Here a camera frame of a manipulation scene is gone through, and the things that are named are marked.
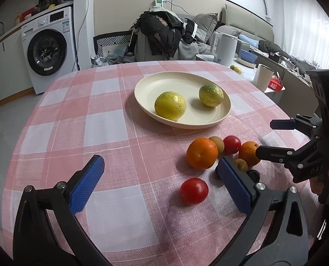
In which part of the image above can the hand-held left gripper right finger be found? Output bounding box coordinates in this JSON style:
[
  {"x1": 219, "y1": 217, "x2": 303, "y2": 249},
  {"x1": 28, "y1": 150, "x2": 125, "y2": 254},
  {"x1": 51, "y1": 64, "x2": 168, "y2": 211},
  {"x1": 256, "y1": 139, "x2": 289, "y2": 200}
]
[{"x1": 209, "y1": 156, "x2": 310, "y2": 266}]

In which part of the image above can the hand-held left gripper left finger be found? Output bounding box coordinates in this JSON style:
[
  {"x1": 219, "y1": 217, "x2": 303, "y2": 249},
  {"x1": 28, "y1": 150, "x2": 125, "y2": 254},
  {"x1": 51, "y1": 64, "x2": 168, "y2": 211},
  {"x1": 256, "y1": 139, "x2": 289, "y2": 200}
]
[{"x1": 13, "y1": 155, "x2": 112, "y2": 266}]

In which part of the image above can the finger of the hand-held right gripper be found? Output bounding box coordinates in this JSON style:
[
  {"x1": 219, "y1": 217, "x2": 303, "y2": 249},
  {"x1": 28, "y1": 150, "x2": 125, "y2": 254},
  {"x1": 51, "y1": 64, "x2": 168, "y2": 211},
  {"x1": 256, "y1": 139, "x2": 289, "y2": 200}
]
[
  {"x1": 255, "y1": 144, "x2": 296, "y2": 167},
  {"x1": 270, "y1": 119, "x2": 298, "y2": 131}
]

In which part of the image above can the small brown fruit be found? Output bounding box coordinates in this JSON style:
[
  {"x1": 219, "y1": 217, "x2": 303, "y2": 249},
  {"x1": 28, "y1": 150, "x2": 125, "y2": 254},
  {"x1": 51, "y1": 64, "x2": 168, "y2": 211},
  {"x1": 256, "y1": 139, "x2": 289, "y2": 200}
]
[
  {"x1": 233, "y1": 158, "x2": 248, "y2": 173},
  {"x1": 209, "y1": 136, "x2": 225, "y2": 153}
]

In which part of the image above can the orange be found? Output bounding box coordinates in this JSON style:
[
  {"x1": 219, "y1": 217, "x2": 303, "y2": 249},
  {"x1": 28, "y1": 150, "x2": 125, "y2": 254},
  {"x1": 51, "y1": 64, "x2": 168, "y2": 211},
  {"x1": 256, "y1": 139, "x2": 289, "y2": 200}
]
[
  {"x1": 238, "y1": 141, "x2": 262, "y2": 167},
  {"x1": 186, "y1": 138, "x2": 219, "y2": 170}
]

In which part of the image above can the red tomato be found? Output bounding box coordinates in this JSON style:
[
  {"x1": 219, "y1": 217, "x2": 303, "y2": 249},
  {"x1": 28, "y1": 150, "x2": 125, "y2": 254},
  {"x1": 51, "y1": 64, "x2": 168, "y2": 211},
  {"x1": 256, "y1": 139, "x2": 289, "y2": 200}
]
[
  {"x1": 180, "y1": 178, "x2": 209, "y2": 205},
  {"x1": 223, "y1": 135, "x2": 242, "y2": 156}
]

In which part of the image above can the cream round plate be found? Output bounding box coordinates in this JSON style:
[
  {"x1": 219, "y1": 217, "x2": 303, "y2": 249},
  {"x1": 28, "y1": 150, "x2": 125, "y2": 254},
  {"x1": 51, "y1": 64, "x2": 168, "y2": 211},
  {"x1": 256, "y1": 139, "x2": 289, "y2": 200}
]
[{"x1": 134, "y1": 71, "x2": 231, "y2": 129}]

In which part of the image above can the yellow green lemon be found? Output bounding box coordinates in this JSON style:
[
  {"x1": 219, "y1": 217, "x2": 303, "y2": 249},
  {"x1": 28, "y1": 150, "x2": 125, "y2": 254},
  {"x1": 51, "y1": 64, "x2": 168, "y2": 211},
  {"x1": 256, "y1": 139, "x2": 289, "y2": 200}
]
[
  {"x1": 154, "y1": 91, "x2": 187, "y2": 121},
  {"x1": 199, "y1": 84, "x2": 224, "y2": 108}
]

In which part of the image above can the person's right hand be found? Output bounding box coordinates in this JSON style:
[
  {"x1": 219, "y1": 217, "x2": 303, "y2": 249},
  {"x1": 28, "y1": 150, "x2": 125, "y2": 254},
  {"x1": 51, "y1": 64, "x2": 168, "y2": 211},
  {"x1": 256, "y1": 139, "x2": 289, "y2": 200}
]
[{"x1": 308, "y1": 169, "x2": 329, "y2": 198}]

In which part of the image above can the red box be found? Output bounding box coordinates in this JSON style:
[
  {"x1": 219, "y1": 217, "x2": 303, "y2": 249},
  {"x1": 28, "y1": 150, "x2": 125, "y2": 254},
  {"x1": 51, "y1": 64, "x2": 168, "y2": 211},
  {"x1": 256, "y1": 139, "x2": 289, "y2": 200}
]
[{"x1": 267, "y1": 77, "x2": 284, "y2": 91}]

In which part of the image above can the white cup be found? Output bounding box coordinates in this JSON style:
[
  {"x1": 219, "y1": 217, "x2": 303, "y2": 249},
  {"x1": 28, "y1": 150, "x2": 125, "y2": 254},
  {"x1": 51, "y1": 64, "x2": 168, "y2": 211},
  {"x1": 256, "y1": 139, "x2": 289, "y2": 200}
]
[{"x1": 253, "y1": 63, "x2": 275, "y2": 92}]

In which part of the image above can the pink checked tablecloth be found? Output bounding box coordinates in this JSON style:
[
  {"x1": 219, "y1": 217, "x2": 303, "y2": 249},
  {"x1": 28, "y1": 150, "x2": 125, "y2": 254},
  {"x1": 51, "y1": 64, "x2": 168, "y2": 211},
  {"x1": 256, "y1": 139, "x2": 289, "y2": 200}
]
[{"x1": 0, "y1": 60, "x2": 320, "y2": 266}]

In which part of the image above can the blue bowl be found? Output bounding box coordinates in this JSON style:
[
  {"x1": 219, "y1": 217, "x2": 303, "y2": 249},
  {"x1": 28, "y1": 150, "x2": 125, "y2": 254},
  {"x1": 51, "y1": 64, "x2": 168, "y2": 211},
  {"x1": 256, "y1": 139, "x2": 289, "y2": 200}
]
[{"x1": 240, "y1": 49, "x2": 259, "y2": 64}]

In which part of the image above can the white electric kettle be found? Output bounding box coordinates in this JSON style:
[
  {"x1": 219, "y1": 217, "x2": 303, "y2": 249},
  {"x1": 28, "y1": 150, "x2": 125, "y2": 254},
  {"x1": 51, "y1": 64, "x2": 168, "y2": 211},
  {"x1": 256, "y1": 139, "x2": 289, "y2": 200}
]
[{"x1": 210, "y1": 31, "x2": 239, "y2": 66}]

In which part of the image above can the beige sofa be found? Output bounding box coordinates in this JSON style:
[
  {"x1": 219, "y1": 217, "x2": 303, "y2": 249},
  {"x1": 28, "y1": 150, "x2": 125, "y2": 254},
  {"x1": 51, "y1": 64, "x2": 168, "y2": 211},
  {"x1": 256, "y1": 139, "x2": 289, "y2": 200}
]
[{"x1": 218, "y1": 3, "x2": 275, "y2": 47}]

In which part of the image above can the white curtain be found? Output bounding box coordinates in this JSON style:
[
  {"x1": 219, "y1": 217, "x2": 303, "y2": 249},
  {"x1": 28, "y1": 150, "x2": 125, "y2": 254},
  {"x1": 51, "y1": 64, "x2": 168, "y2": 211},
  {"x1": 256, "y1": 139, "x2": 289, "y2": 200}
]
[{"x1": 280, "y1": 0, "x2": 329, "y2": 67}]

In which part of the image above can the grey pillow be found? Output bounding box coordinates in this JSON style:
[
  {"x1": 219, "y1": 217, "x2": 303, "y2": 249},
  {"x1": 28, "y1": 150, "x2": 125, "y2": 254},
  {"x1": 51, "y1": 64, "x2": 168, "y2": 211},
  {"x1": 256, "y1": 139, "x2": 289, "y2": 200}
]
[{"x1": 192, "y1": 13, "x2": 219, "y2": 44}]

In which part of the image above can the white washing machine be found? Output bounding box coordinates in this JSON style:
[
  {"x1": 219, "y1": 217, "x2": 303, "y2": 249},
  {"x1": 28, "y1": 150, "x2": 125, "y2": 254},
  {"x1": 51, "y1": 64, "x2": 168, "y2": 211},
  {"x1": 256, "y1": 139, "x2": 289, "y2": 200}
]
[{"x1": 21, "y1": 6, "x2": 80, "y2": 95}]

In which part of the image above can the black patterned chair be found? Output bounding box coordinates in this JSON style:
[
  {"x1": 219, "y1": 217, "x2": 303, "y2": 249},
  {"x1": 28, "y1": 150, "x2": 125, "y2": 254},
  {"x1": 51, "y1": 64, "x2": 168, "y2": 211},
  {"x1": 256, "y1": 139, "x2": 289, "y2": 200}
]
[{"x1": 93, "y1": 31, "x2": 134, "y2": 65}]

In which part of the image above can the white kitchen cabinet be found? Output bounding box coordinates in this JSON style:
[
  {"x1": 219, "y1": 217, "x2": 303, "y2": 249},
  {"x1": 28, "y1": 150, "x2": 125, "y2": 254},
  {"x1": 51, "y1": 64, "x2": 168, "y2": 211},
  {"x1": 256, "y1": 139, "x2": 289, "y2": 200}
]
[{"x1": 0, "y1": 27, "x2": 33, "y2": 107}]

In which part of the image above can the grey chair with clothes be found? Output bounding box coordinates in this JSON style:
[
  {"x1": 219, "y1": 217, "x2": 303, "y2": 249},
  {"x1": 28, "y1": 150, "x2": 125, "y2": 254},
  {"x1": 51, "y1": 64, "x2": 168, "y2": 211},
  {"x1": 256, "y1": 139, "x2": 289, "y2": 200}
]
[{"x1": 133, "y1": 30, "x2": 199, "y2": 62}]

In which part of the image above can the black jacket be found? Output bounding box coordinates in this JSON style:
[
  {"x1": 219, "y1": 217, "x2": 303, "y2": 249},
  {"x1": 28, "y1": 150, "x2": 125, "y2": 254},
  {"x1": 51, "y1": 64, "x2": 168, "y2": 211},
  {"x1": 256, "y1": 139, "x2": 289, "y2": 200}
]
[{"x1": 131, "y1": 11, "x2": 199, "y2": 60}]

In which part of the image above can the black pot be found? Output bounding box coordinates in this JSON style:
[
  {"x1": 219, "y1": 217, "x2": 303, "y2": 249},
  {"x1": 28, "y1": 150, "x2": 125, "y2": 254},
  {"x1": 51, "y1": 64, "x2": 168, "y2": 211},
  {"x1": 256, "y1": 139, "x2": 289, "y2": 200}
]
[{"x1": 38, "y1": 0, "x2": 62, "y2": 9}]

